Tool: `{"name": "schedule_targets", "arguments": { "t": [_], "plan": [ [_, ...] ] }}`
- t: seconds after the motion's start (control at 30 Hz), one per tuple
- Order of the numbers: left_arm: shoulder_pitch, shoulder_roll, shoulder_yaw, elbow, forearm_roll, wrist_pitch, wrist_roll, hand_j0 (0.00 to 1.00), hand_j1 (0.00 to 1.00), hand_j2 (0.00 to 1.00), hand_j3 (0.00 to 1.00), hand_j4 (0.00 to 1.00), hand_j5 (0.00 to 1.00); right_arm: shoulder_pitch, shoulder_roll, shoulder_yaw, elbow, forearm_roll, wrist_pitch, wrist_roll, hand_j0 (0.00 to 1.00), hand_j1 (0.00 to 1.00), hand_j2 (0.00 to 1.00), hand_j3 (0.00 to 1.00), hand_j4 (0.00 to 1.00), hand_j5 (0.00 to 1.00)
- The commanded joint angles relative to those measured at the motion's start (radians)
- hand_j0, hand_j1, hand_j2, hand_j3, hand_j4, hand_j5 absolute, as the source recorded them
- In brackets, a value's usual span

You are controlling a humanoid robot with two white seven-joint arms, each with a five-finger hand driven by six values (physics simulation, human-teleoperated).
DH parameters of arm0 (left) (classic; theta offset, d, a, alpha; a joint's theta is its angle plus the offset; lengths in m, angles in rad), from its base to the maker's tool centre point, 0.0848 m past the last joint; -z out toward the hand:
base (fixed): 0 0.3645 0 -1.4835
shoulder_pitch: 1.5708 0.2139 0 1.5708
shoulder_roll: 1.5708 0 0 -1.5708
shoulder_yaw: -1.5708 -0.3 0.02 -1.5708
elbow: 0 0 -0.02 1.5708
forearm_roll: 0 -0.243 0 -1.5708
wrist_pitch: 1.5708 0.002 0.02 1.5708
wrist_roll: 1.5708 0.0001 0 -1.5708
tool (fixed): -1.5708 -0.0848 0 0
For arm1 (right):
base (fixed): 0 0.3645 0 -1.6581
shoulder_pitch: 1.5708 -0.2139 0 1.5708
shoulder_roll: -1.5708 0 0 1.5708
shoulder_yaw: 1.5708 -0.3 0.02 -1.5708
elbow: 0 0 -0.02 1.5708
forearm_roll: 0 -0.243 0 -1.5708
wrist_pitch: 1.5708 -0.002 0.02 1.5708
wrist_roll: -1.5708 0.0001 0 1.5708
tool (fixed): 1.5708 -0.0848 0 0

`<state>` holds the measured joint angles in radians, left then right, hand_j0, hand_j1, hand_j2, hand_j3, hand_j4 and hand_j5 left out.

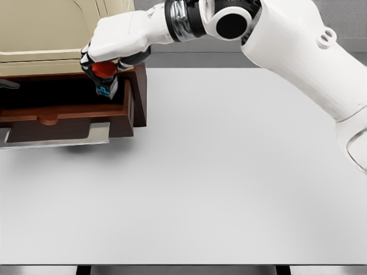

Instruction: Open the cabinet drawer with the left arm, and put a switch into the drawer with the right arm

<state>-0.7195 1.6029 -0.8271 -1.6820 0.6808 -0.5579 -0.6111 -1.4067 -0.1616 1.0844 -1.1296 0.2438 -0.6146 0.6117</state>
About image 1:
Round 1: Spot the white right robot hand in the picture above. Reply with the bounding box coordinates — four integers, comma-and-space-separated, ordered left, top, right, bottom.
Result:
79, 10, 153, 80

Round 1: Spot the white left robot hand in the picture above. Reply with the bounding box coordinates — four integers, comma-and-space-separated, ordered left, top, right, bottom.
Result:
0, 80, 21, 90

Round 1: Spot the black switch with red button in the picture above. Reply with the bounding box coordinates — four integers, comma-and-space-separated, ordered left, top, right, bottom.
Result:
91, 61, 120, 101

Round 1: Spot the brown wooden cabinet drawer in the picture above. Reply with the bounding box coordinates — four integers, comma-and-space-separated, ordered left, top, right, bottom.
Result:
0, 76, 135, 150

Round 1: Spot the cream-topped brown wooden cabinet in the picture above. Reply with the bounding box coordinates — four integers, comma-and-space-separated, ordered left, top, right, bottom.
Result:
0, 0, 149, 128

